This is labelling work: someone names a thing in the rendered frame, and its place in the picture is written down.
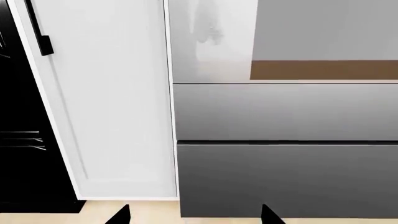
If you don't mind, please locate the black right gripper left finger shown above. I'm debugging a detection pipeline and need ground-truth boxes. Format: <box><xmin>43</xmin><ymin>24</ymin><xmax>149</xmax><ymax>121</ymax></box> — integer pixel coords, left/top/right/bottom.
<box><xmin>104</xmin><ymin>203</ymin><xmax>131</xmax><ymax>224</ymax></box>

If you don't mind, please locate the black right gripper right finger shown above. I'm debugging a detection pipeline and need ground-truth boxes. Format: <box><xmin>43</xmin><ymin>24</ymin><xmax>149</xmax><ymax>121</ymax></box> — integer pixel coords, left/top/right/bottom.
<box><xmin>261</xmin><ymin>203</ymin><xmax>286</xmax><ymax>224</ymax></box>

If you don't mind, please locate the white cabinet door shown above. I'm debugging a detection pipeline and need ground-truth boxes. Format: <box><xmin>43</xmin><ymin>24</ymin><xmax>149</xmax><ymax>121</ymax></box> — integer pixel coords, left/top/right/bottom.
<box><xmin>6</xmin><ymin>0</ymin><xmax>179</xmax><ymax>202</ymax></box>

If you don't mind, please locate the dark grey oven base panel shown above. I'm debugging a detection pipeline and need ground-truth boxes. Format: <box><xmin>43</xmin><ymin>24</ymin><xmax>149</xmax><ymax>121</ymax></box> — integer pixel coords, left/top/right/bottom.
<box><xmin>175</xmin><ymin>140</ymin><xmax>398</xmax><ymax>219</ymax></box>

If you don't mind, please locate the stainless steel oven drawer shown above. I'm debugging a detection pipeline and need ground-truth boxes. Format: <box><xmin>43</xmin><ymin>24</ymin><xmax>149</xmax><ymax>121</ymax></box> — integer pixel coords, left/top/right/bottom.
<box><xmin>172</xmin><ymin>82</ymin><xmax>398</xmax><ymax>142</ymax></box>

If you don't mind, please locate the black cabinet door handle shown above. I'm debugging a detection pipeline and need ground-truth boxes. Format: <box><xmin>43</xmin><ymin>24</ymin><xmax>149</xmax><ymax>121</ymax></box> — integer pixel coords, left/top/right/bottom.
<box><xmin>24</xmin><ymin>0</ymin><xmax>54</xmax><ymax>57</ymax></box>

